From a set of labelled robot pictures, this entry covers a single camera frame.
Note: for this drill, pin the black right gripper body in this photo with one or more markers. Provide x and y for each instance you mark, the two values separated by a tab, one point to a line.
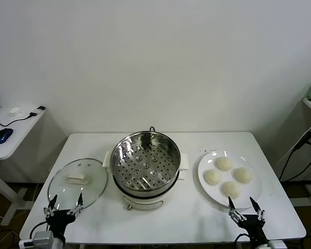
254	225

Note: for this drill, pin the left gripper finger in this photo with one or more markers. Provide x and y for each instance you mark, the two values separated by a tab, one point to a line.
49	210
77	208

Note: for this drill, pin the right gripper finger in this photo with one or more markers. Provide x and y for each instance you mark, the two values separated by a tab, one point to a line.
234	213
260	214

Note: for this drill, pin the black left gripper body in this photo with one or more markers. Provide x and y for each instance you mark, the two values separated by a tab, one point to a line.
59	220

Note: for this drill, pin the white steamed baozi bun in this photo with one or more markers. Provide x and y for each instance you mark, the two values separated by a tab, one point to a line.
224	164
243	175
232	189
212	177

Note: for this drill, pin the glass pot lid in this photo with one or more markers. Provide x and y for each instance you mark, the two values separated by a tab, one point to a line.
93	181

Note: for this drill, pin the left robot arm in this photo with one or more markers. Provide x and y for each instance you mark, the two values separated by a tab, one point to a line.
59	243

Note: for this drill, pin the stainless steel steamer basket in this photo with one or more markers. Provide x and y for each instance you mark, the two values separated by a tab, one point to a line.
145	166

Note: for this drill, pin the white round plate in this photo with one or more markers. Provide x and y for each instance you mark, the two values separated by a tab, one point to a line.
217	193

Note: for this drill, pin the white electric cooker base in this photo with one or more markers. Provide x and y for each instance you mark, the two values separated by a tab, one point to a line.
142	203

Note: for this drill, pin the white side desk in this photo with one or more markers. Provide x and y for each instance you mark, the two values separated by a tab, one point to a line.
15	129

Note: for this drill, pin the blue computer mouse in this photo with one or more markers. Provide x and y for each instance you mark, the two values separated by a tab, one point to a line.
3	135

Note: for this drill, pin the small white crumpled object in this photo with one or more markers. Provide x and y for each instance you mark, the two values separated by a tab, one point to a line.
15	111

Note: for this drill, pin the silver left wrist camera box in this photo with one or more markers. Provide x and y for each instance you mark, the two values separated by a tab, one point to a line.
43	240

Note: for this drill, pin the white wrist camera plug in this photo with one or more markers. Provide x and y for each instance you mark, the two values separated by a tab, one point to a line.
26	243

